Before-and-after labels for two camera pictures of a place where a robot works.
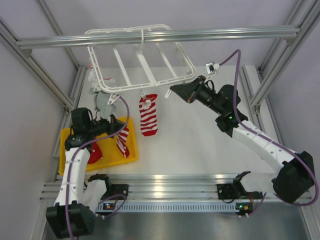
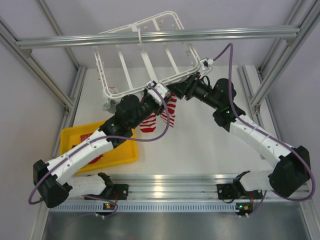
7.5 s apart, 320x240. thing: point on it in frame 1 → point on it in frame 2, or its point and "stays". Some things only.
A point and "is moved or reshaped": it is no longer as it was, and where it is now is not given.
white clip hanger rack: (140, 51) is moved or reshaped
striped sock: (121, 142) → (171, 105)
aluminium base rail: (165, 187) stays
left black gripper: (114, 126) → (159, 109)
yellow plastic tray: (111, 156) stays
